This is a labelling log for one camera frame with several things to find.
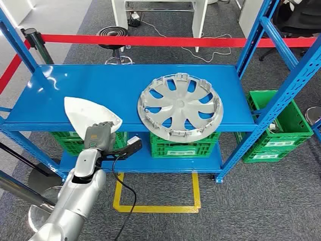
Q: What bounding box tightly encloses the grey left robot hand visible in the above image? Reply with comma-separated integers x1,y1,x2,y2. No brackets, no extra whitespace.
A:
84,122,117,153

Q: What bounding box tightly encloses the white curved plastic part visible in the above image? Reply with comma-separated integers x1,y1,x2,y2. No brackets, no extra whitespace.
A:
63,96,123,141

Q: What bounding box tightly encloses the dark stanchion with grey base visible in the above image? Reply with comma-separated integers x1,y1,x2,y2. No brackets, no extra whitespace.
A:
0,142,63,197

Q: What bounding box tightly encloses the black round stool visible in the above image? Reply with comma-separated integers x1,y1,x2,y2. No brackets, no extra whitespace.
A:
96,26,135,65

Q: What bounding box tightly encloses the silver wheel hubcap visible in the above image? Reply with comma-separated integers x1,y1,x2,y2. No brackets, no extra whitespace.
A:
137,72,224,144

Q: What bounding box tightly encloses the chrome stanchion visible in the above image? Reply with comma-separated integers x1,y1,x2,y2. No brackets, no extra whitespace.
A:
0,170,63,233

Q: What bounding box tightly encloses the black power strip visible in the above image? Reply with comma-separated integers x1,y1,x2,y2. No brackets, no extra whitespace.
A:
127,12,142,27

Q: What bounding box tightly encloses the white desk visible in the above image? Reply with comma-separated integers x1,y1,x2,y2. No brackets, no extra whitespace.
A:
111,0,209,53

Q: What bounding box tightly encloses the white cabinet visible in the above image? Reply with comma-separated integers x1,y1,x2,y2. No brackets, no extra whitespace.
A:
238,0,264,39

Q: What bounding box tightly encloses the black office chair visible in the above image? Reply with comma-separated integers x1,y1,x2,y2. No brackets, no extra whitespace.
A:
259,0,321,62

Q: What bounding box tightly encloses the chrome stanchion base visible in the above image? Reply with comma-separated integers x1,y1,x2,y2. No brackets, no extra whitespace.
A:
304,106,321,127

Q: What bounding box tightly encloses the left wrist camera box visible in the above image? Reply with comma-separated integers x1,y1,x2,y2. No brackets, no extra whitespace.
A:
102,136,143,162

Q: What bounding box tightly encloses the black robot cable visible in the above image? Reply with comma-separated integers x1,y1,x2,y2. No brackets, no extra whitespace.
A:
112,153,137,241

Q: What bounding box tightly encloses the black stanchion post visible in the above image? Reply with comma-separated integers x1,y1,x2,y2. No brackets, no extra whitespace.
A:
20,28,54,65

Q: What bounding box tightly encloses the white floor cable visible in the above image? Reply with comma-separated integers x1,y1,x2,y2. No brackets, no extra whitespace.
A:
140,20,232,64

